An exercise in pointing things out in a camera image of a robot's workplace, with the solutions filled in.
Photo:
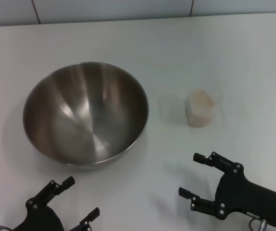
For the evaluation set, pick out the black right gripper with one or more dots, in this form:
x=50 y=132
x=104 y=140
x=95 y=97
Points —
x=248 y=195

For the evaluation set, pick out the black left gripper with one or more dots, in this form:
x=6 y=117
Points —
x=40 y=220

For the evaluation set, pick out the clear plastic measuring cup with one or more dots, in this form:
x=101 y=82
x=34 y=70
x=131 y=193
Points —
x=211 y=115

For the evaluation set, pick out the stainless steel mixing bowl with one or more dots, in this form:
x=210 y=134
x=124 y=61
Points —
x=85 y=113

